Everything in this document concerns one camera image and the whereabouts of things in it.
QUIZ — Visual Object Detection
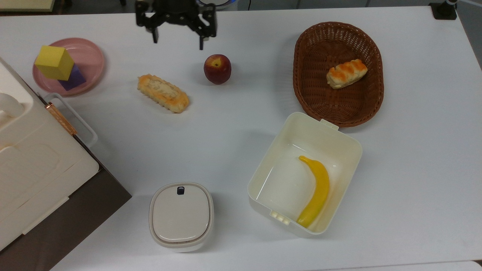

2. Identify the beige board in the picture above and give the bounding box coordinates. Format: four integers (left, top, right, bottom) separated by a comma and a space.
0, 0, 56, 12

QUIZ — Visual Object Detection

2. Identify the cream lidded container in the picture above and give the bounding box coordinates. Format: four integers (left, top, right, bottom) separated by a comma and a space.
149, 183, 214, 253

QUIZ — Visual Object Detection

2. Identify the small glazed bread roll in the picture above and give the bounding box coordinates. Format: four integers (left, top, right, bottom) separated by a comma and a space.
326, 59, 368, 90

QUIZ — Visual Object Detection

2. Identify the cream white appliance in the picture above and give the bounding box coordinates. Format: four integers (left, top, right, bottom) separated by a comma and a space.
0, 56, 99, 251

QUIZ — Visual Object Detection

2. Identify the yellow cube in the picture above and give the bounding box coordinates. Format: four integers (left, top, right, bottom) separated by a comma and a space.
34, 46, 75, 81

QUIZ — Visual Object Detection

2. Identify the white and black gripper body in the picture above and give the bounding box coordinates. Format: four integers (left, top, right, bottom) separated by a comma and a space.
153, 0, 198, 26

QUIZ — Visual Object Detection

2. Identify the white appliance handle copper trim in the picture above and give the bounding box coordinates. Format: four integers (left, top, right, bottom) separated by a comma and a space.
43, 93, 99, 149

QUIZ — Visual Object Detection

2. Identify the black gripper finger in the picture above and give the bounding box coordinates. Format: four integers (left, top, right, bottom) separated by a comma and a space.
188, 3, 218, 50
135, 1, 159, 44

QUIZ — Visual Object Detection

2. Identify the long toasted bread loaf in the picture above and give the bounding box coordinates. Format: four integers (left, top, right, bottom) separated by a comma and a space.
137, 74, 190, 114

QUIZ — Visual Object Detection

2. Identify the yellow banana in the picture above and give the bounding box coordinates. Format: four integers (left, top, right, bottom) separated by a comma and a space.
296, 155, 330, 228

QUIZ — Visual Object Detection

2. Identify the brown wicker basket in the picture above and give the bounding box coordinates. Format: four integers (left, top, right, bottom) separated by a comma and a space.
293, 21, 384, 128

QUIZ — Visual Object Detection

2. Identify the red apple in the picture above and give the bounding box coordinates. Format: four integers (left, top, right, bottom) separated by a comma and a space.
204, 54, 232, 85

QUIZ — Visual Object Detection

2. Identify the purple cube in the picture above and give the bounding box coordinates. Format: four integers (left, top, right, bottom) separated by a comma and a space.
58, 63, 87, 92

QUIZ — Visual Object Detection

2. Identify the open cream plastic box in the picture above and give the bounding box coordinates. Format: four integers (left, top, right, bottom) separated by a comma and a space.
247, 112, 363, 238

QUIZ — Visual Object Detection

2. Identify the pink plate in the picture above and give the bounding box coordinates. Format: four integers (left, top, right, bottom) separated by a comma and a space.
32, 38, 105, 97

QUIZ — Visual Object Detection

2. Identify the black stand base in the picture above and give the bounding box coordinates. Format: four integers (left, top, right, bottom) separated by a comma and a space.
429, 0, 458, 20

